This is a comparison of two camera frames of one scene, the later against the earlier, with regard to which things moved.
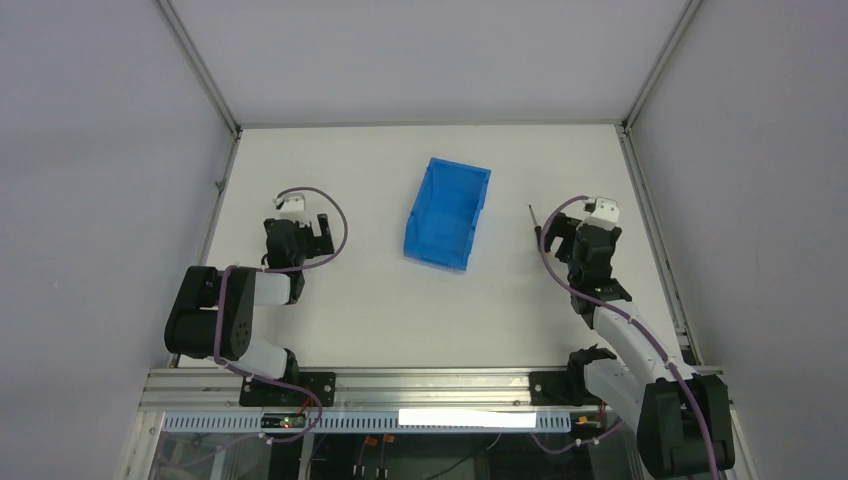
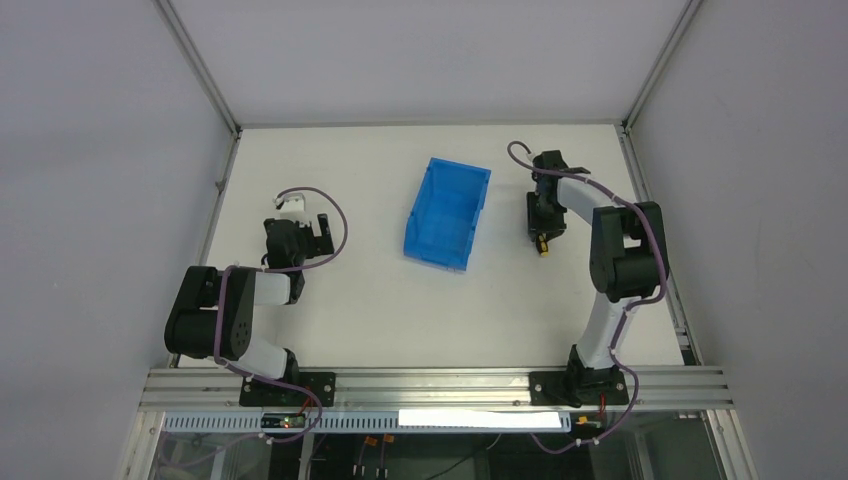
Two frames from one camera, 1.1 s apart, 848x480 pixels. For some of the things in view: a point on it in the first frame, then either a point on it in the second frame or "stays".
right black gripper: x=568 y=230 to x=544 y=224
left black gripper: x=309 y=237 stays
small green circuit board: x=283 y=420 stays
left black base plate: x=255 y=392 stays
